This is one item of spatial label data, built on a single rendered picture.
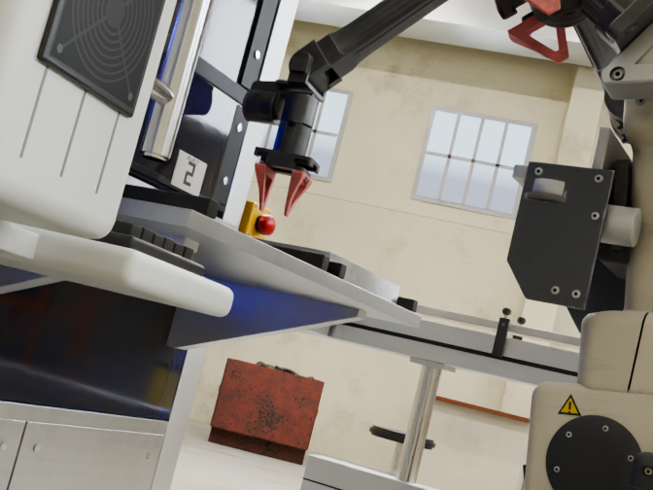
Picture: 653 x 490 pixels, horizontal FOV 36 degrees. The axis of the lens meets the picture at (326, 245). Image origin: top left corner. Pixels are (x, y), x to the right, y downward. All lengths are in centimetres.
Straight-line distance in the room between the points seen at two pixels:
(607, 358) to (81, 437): 86
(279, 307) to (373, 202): 866
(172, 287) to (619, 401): 53
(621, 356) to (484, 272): 890
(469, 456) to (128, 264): 658
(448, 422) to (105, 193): 665
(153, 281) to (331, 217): 955
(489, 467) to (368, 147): 428
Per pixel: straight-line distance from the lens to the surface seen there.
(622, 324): 115
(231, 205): 185
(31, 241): 83
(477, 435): 731
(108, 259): 80
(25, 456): 157
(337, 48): 172
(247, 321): 169
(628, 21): 107
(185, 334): 175
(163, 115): 82
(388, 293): 161
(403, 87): 1059
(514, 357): 237
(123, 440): 174
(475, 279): 1003
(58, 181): 69
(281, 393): 832
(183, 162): 172
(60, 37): 67
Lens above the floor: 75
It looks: 7 degrees up
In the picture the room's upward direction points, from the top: 14 degrees clockwise
